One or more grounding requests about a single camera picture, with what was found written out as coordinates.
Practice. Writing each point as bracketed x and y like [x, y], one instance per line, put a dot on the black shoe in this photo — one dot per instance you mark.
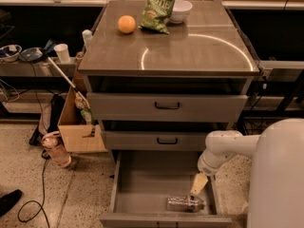
[8, 201]

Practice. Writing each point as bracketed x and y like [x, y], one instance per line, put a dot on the white bowl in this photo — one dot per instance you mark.
[180, 11]

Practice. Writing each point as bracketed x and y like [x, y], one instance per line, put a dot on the white bottle beside cabinet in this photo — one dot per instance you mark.
[87, 37]

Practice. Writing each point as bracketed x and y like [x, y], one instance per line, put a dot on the left low shelf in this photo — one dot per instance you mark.
[40, 69]

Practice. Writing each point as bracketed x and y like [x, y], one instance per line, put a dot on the grey drawer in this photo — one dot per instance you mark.
[166, 107]
[158, 136]

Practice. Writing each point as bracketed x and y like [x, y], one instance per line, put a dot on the middle grey drawer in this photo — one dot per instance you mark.
[158, 136]

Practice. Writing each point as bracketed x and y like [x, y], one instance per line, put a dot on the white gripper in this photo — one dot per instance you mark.
[205, 165]

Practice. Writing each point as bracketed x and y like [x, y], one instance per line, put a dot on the white paper cup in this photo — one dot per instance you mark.
[62, 53]

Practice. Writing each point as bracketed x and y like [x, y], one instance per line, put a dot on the bowl on left shelf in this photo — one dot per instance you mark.
[10, 53]

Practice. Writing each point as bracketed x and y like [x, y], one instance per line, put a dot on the grey drawer cabinet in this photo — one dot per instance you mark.
[204, 55]

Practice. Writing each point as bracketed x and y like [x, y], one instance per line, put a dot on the dark round dish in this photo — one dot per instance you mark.
[31, 55]

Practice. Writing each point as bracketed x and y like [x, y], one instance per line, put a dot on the cardboard box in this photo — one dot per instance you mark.
[77, 135]

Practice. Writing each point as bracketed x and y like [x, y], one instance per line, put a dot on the clear plastic water bottle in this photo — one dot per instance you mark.
[189, 204]

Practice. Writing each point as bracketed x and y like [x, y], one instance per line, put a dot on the green chip bag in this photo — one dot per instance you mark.
[155, 13]

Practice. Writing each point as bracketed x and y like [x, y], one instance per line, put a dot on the open bottom drawer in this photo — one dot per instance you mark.
[145, 180]

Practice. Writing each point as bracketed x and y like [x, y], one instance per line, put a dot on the top grey drawer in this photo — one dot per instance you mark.
[166, 107]

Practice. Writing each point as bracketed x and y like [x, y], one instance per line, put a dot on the orange fruit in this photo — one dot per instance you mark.
[126, 24]

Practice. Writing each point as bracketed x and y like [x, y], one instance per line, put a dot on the white stick tool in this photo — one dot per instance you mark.
[74, 87]

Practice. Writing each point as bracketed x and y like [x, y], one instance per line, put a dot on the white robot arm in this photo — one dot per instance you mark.
[276, 193]

